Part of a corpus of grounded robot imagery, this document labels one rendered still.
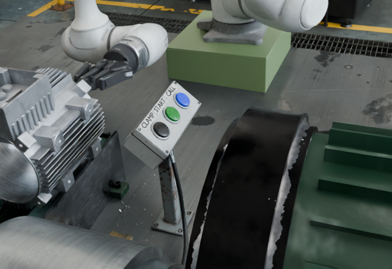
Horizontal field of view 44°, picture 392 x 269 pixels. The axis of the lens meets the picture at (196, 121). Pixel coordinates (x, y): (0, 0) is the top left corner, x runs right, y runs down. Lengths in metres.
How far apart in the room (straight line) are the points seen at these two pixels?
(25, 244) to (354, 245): 0.36
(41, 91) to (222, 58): 0.69
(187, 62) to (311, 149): 1.20
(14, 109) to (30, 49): 1.06
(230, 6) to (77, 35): 0.43
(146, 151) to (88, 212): 0.27
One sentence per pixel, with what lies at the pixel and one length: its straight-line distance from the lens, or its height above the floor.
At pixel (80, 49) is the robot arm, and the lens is 1.36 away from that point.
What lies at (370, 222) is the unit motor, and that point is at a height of 1.35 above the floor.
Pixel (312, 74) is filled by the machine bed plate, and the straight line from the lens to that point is 1.54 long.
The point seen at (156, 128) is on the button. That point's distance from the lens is 0.81.
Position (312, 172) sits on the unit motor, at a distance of 0.28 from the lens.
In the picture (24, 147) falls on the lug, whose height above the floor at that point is 1.08.
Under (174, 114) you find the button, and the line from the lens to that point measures 0.85.
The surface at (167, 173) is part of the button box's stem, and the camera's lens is 0.93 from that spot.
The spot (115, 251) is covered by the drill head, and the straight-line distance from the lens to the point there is 0.51.
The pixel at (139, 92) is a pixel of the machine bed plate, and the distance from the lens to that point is 1.48.
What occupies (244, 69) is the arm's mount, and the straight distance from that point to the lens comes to 1.42.
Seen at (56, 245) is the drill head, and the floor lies 1.16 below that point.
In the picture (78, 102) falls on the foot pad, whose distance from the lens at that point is 0.92.
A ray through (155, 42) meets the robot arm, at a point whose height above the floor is 1.01.
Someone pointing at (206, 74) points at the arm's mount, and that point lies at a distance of 1.48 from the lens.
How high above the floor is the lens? 1.53
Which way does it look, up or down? 34 degrees down
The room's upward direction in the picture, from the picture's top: 4 degrees counter-clockwise
